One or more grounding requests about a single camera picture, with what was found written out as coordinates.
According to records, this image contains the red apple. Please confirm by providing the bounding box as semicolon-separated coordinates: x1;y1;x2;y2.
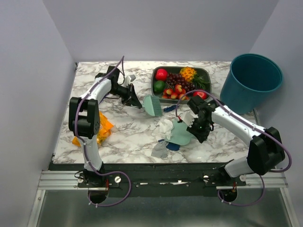
193;90;207;100
155;69;168;81

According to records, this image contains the orange snack bag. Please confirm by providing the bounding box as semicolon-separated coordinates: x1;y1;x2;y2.
71;112;115;148

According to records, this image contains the purple grape bunch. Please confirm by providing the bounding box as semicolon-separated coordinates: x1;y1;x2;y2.
166;73;195;95

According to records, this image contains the aluminium rail frame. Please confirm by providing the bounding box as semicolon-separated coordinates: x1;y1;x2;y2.
27;170;300;227

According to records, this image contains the grey fruit tray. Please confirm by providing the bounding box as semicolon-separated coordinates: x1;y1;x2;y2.
151;66;211;104

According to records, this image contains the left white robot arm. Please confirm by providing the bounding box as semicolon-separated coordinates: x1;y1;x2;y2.
69;66;143;187

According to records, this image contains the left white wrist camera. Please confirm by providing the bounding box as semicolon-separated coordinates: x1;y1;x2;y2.
123;75;136;87

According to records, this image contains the red apple back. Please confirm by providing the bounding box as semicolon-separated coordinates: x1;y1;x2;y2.
155;69;168;81

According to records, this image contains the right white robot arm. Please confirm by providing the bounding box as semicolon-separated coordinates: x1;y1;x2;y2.
180;96;285;185

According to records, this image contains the mint green dustpan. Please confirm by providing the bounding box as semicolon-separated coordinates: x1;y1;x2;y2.
165;120;194;146

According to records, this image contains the green lime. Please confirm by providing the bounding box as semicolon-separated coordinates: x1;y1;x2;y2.
153;80;166;94

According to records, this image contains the orange pineapple toy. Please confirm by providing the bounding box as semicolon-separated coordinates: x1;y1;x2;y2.
179;67;197;82

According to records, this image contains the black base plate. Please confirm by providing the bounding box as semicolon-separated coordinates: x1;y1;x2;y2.
48;162;276;198

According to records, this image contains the blue paper scrap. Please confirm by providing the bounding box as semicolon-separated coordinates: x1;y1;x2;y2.
158;139;180;151
163;105;177;113

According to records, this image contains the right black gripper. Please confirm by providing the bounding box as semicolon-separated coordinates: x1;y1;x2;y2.
186;117;211;142

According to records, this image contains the teal plastic waste bin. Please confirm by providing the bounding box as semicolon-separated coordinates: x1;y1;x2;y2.
220;53;283;114

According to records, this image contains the red apple front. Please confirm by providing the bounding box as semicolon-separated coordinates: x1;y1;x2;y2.
193;90;207;100

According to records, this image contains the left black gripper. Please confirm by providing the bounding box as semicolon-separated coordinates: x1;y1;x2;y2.
108;83;143;108

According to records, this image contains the mint green hand brush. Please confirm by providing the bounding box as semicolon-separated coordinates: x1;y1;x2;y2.
143;95;163;117

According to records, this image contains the blue paper scrap by tray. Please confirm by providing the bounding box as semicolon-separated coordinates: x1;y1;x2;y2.
163;105;177;113

